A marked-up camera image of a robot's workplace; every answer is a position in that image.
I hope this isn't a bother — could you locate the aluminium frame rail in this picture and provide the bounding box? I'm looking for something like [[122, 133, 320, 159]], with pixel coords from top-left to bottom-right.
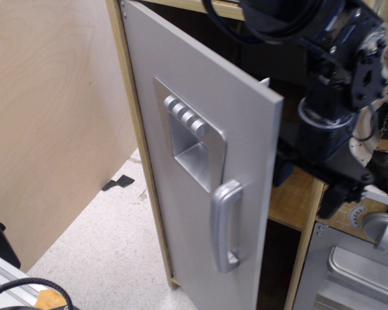
[[0, 258, 42, 308]]

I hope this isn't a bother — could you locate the orange tape piece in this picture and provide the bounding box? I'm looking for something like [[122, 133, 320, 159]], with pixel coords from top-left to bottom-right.
[[34, 289, 67, 309]]

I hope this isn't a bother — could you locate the black tape on floor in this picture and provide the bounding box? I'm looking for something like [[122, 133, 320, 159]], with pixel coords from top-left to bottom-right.
[[102, 175, 135, 192]]

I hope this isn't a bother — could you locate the silver oven knob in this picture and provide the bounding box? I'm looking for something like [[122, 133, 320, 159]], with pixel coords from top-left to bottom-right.
[[362, 212, 388, 253]]

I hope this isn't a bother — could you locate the silver oven door handle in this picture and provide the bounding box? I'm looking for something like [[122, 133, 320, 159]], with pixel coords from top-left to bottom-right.
[[327, 247, 388, 302]]

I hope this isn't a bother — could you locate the plywood board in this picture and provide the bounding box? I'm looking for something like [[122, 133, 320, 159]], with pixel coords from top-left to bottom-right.
[[0, 1, 136, 271]]

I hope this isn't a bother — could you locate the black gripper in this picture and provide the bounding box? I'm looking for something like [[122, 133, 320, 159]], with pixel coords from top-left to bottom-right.
[[273, 121, 375, 219]]

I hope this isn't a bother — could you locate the black braided cable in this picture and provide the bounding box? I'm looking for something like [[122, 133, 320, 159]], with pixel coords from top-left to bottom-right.
[[0, 276, 74, 310]]

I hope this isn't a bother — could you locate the silver ice dispenser panel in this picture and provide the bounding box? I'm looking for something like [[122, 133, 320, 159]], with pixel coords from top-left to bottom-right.
[[153, 77, 226, 193]]

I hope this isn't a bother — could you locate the silver fridge door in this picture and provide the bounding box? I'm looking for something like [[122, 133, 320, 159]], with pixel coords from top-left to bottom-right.
[[122, 1, 283, 309]]

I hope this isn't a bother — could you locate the silver fridge door handle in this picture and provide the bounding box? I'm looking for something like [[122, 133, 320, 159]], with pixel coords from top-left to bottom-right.
[[210, 179, 243, 274]]

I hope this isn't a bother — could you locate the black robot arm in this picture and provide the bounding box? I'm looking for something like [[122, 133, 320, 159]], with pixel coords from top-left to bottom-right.
[[203, 1, 388, 219]]

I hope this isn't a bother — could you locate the silver oven door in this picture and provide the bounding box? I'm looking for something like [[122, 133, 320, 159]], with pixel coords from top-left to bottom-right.
[[293, 223, 388, 309]]

